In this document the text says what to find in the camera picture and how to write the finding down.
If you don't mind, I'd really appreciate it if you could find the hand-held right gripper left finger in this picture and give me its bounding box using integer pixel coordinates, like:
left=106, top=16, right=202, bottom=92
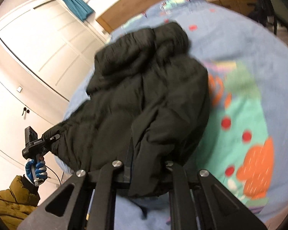
left=17, top=160, right=124, bottom=230

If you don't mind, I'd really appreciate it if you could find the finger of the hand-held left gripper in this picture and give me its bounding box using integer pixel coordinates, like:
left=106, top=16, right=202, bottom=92
left=44, top=134, right=61, bottom=147

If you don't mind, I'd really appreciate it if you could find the bed with blue patterned sheet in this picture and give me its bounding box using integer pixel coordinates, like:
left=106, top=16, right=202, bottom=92
left=56, top=0, right=288, bottom=230

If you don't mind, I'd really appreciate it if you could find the black puffer coat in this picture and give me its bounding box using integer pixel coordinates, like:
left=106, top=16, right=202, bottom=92
left=46, top=21, right=212, bottom=200

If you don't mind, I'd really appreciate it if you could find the teal curtain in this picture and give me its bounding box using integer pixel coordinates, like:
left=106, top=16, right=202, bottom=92
left=56, top=0, right=95, bottom=22

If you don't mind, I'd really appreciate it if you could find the wooden headboard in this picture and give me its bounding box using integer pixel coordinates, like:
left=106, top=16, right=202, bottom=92
left=96, top=0, right=193, bottom=35

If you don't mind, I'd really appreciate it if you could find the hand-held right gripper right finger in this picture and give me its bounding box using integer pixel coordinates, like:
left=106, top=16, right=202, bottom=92
left=164, top=160, right=267, bottom=230

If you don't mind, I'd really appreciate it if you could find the white wardrobe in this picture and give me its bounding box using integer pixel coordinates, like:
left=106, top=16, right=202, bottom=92
left=0, top=0, right=111, bottom=180

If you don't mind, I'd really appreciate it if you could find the person's left hand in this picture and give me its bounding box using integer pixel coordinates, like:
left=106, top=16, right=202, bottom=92
left=25, top=156, right=48, bottom=185

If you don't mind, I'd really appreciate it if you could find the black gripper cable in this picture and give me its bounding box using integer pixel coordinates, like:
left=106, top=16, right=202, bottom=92
left=46, top=166, right=64, bottom=186

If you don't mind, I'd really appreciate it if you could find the dark bag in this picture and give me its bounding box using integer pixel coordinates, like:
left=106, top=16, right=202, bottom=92
left=248, top=0, right=275, bottom=26

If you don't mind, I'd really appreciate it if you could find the person's left forearm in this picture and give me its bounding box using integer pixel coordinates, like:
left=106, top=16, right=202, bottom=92
left=0, top=174, right=42, bottom=230

